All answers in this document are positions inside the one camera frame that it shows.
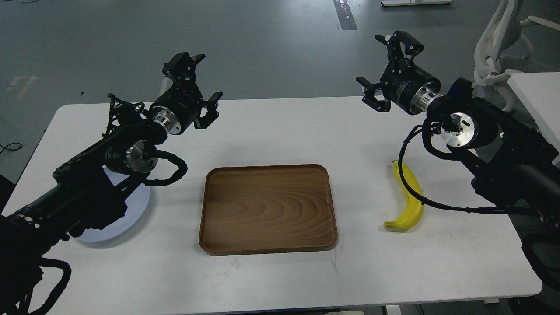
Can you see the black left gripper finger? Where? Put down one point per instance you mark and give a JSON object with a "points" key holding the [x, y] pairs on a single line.
{"points": [[181, 69], [210, 105]]}

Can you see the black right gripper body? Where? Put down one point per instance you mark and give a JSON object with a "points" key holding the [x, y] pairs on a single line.
{"points": [[401, 80]]}

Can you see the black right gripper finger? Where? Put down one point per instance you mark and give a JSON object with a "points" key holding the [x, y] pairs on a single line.
{"points": [[381, 105], [402, 48]]}

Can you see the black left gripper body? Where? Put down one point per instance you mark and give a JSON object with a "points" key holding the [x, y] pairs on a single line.
{"points": [[178, 108]]}

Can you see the light blue plate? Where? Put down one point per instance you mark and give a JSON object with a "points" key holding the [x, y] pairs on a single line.
{"points": [[136, 205]]}

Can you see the yellow banana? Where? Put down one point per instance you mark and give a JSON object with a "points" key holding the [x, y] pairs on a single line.
{"points": [[414, 209]]}

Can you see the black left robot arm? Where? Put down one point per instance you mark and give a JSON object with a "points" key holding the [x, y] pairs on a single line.
{"points": [[92, 187]]}

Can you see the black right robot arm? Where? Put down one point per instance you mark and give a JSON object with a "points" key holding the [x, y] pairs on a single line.
{"points": [[512, 164]]}

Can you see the white office chair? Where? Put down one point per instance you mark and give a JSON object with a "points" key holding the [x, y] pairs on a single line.
{"points": [[503, 50]]}

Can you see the brown wooden tray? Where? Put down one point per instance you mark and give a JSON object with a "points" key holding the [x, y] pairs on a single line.
{"points": [[267, 209]]}

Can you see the white side table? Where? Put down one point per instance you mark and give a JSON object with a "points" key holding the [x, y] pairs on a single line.
{"points": [[540, 95]]}

